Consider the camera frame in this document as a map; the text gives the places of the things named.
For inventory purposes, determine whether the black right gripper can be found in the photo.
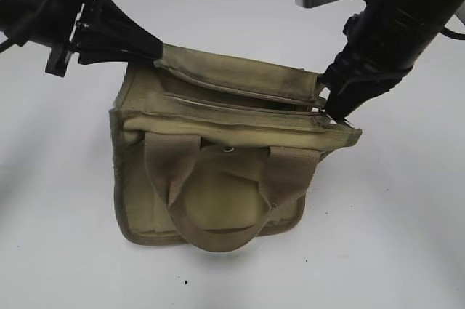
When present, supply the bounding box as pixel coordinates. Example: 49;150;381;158
320;14;413;122

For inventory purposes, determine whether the olive yellow canvas bag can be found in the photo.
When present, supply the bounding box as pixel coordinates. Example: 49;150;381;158
110;44;362;252

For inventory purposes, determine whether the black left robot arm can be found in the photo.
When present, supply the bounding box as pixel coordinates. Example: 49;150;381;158
1;0;163;77

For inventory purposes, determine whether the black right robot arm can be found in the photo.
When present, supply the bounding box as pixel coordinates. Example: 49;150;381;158
320;0;464;121

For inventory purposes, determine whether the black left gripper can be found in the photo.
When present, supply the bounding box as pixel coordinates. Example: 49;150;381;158
44;0;163;77

